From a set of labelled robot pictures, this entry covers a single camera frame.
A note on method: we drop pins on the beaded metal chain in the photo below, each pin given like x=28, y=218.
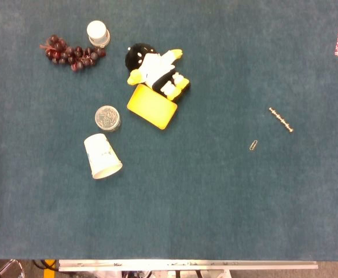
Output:
x=281, y=119

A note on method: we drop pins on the yellow rectangular sponge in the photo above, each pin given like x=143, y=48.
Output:
x=152, y=106

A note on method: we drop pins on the blue felt table mat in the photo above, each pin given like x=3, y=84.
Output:
x=203, y=188

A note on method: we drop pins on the clear jar of paper clips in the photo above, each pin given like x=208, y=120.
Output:
x=107, y=118

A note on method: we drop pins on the white paper cup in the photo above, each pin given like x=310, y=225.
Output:
x=101, y=156

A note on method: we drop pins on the black white plush doll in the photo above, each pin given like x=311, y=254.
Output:
x=154, y=67

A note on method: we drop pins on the silver paper clip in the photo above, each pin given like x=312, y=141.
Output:
x=253, y=145

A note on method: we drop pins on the small white lidded bottle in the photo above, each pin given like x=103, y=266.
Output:
x=98, y=33

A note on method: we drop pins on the dark red grape bunch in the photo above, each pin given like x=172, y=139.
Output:
x=70, y=54

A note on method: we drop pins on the chrome stool base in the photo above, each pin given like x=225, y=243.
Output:
x=8, y=267

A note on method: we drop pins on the aluminium frame rail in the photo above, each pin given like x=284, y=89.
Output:
x=186, y=264

